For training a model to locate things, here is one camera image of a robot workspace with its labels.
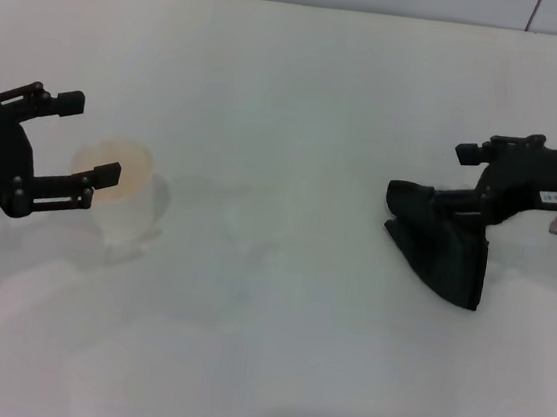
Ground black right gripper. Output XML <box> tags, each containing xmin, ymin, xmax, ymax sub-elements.
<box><xmin>429</xmin><ymin>122</ymin><xmax>557</xmax><ymax>234</ymax></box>

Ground white paper cup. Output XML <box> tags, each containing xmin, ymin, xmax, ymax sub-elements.
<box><xmin>60</xmin><ymin>133</ymin><xmax>176</xmax><ymax>271</ymax></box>

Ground dark blue rag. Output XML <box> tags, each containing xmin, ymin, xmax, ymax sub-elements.
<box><xmin>374</xmin><ymin>178</ymin><xmax>499</xmax><ymax>314</ymax></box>

